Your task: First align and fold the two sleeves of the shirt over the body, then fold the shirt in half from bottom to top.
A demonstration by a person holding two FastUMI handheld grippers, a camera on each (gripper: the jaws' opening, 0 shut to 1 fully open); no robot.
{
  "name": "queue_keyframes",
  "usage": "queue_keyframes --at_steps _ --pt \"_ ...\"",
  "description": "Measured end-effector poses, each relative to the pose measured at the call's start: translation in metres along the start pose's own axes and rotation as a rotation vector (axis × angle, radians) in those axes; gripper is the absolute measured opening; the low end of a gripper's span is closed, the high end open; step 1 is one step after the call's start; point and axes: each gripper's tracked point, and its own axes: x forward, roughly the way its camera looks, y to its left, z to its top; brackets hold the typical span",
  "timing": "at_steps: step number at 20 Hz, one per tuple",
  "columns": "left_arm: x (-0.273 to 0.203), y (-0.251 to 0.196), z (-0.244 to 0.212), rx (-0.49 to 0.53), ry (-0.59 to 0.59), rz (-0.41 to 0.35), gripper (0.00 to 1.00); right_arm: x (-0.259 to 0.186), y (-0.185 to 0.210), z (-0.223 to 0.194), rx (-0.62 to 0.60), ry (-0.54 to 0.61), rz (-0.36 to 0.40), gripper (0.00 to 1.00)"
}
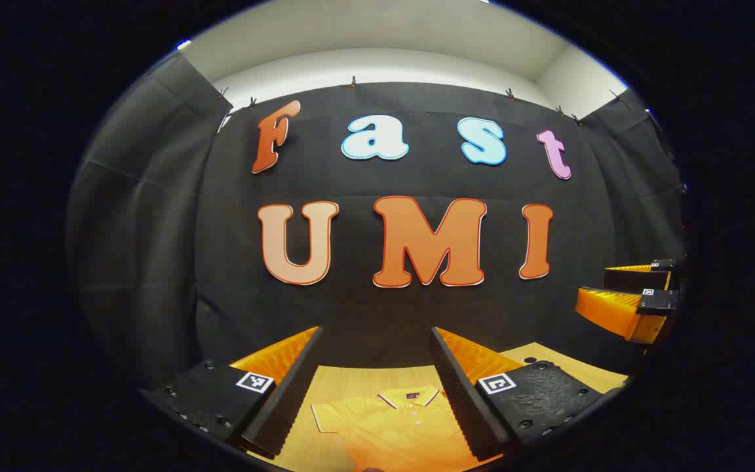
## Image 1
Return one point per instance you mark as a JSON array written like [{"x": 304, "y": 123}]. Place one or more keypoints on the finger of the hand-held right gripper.
[
  {"x": 633, "y": 278},
  {"x": 658, "y": 301}
]

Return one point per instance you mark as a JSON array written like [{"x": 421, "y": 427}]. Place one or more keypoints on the orange T-shirt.
[{"x": 397, "y": 432}]

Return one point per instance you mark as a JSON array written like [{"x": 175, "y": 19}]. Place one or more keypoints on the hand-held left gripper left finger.
[{"x": 292, "y": 393}]

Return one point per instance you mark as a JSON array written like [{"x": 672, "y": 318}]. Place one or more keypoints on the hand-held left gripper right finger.
[{"x": 463, "y": 406}]

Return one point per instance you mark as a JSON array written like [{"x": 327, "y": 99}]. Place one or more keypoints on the black backdrop cloth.
[{"x": 364, "y": 314}]

